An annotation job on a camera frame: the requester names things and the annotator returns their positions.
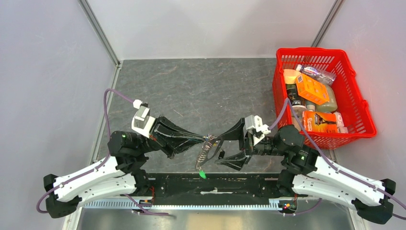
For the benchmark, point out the black mounting base plate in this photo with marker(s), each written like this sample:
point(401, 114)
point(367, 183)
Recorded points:
point(185, 189)

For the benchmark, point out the orange razor package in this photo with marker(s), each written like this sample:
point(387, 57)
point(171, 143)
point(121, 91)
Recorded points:
point(319, 122)

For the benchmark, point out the orange carton box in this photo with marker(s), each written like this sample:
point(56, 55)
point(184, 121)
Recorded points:
point(311, 89)

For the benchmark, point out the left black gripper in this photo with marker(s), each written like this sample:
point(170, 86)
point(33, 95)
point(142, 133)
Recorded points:
point(163, 132)

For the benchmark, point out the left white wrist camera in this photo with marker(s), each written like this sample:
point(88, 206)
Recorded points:
point(142, 122)

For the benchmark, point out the red plastic basket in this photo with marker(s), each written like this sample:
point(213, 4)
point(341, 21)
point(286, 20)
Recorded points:
point(351, 104)

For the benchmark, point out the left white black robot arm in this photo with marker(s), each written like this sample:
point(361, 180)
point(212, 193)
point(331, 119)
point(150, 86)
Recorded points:
point(120, 172)

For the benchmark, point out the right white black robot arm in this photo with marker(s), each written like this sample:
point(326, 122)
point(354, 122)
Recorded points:
point(306, 172)

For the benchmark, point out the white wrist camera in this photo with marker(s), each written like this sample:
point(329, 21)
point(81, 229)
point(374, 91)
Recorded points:
point(142, 122)
point(255, 126)

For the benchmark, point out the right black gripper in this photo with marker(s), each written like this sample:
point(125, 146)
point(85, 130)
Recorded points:
point(237, 160)

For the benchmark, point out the leopard print wrist strap keyring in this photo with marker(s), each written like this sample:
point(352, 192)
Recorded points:
point(203, 156)

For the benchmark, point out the black capped key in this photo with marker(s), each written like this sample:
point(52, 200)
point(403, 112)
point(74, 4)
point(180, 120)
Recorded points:
point(221, 154)

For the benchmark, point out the yellow sponge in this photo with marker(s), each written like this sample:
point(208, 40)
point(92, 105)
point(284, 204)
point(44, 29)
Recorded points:
point(290, 76)

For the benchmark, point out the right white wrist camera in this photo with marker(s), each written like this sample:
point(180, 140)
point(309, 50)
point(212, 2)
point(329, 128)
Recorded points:
point(255, 126)

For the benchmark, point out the clear plastic bottle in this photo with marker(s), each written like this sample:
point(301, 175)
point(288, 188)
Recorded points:
point(322, 76)

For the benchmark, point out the green capped key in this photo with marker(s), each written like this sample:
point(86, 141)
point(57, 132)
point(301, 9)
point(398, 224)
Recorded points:
point(202, 174)

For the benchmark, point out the beige soap pouch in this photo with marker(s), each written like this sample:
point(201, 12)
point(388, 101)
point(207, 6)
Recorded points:
point(330, 106)

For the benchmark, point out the pink white packet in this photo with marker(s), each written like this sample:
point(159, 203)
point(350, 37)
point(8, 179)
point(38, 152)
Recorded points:
point(340, 123)

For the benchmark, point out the dark green bottle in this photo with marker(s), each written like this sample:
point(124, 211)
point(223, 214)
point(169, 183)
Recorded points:
point(297, 102)

